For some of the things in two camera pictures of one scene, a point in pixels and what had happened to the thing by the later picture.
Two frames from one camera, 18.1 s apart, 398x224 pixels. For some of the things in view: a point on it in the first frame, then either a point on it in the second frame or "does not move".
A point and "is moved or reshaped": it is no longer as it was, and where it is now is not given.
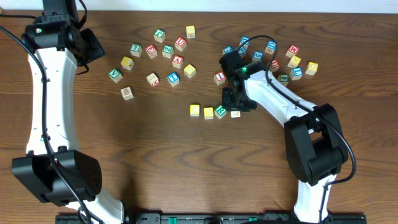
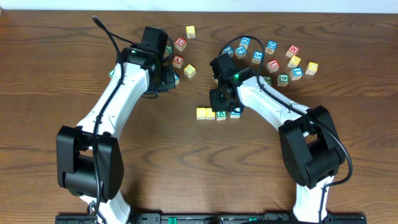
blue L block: [235, 114] does not move
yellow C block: [194, 110] -> [201, 113]
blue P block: [242, 51] does not move
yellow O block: [208, 112] does not move
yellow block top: [190, 32] does not move
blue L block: [296, 73] does not move
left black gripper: [94, 47] -> [169, 76]
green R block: [220, 112] is moved or reshaped
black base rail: [219, 218] does not move
